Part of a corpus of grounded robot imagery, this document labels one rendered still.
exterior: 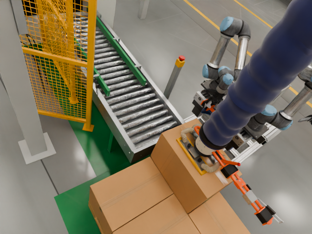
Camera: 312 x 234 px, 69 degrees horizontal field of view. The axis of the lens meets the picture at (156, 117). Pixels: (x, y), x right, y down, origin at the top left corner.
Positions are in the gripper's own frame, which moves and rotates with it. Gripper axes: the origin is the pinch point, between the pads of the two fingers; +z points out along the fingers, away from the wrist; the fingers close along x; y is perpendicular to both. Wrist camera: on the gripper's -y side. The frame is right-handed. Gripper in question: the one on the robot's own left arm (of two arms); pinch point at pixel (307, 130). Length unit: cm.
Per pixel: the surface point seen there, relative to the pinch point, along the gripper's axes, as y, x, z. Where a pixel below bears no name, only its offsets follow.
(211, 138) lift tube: 49, -25, 24
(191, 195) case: 58, -4, 70
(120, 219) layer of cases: 111, -14, 94
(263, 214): 37, 29, 39
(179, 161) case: 61, -29, 57
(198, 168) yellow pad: 52, -17, 52
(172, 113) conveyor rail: 18, -93, 91
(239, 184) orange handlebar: 38, 7, 40
